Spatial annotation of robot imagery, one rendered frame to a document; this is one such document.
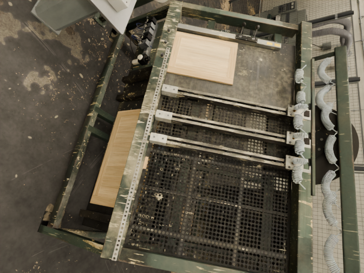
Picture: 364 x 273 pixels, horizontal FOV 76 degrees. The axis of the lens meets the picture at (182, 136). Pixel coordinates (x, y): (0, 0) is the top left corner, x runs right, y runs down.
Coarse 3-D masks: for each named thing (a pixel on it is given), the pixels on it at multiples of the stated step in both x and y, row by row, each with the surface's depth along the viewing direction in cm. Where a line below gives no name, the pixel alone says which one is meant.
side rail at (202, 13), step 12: (192, 12) 220; (204, 12) 217; (216, 12) 216; (228, 12) 217; (228, 24) 225; (240, 24) 222; (252, 24) 220; (264, 24) 217; (276, 24) 216; (288, 24) 217; (288, 36) 225
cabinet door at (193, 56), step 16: (176, 32) 209; (176, 48) 203; (192, 48) 205; (208, 48) 206; (224, 48) 207; (176, 64) 198; (192, 64) 199; (208, 64) 200; (224, 64) 202; (208, 80) 197; (224, 80) 196
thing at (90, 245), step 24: (144, 72) 230; (96, 96) 223; (120, 96) 234; (168, 96) 208; (216, 120) 307; (72, 168) 199; (144, 192) 180; (96, 216) 188; (72, 240) 166; (96, 240) 165
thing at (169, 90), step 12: (180, 96) 187; (192, 96) 183; (204, 96) 184; (216, 96) 184; (240, 108) 186; (252, 108) 183; (264, 108) 187; (276, 108) 184; (288, 108) 181; (300, 108) 171
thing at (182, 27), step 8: (184, 24) 210; (192, 32) 211; (200, 32) 209; (208, 32) 209; (216, 32) 209; (224, 32) 210; (232, 40) 211; (240, 40) 209; (264, 40) 210; (272, 48) 211; (280, 48) 209
